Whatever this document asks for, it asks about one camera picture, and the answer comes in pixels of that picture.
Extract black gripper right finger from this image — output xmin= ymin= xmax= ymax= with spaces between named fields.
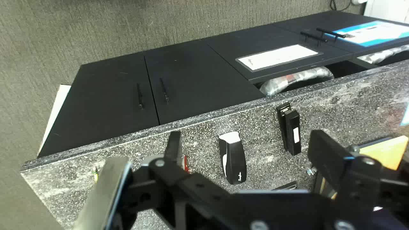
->
xmin=308 ymin=131 xmax=352 ymax=200

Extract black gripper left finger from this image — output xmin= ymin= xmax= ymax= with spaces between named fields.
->
xmin=74 ymin=157 xmax=131 ymax=230

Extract black cabinet door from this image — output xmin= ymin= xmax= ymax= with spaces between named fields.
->
xmin=38 ymin=54 xmax=158 ymax=157
xmin=144 ymin=41 xmax=262 ymax=124

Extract black long stapler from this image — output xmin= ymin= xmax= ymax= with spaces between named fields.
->
xmin=276 ymin=103 xmax=301 ymax=156

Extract black white tape dispenser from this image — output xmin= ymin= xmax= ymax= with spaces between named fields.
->
xmin=218 ymin=132 xmax=246 ymax=184

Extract black pull-out trash drawer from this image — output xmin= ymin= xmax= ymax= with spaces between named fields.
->
xmin=205 ymin=26 xmax=365 ymax=83

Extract white blue drawer label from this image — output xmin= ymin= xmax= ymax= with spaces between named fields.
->
xmin=336 ymin=21 xmax=409 ymax=48

